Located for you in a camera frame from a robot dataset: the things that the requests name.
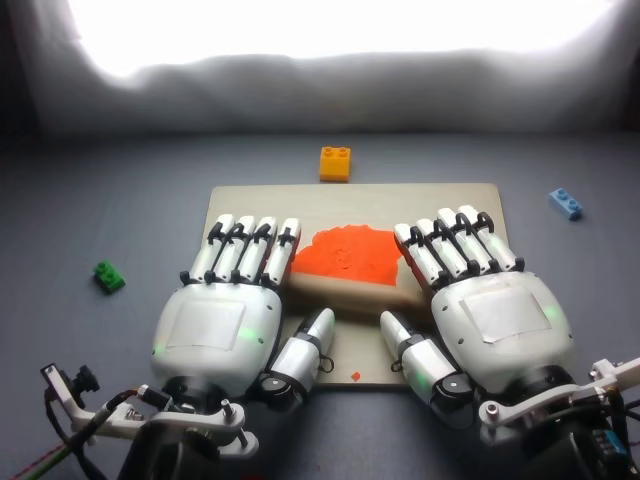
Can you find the small orange clay crumb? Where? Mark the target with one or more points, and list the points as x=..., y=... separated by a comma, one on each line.
x=356, y=376

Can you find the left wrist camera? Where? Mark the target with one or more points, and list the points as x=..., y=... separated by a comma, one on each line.
x=82, y=381

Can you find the yellow toy brick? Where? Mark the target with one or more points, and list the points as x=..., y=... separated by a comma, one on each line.
x=335, y=167

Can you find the orange clay dough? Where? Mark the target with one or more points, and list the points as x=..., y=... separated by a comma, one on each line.
x=350, y=255

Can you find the blue toy brick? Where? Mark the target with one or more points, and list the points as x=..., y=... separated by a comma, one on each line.
x=567, y=204

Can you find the light wooden board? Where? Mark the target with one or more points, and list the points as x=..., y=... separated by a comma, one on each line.
x=350, y=205

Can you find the green toy brick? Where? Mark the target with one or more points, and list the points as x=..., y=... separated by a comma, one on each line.
x=109, y=277

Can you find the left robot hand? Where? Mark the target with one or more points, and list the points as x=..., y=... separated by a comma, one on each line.
x=210, y=330

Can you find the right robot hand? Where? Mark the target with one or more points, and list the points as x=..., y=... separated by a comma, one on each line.
x=500, y=320

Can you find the wooden rolling pin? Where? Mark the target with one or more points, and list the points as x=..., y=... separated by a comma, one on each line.
x=350, y=297

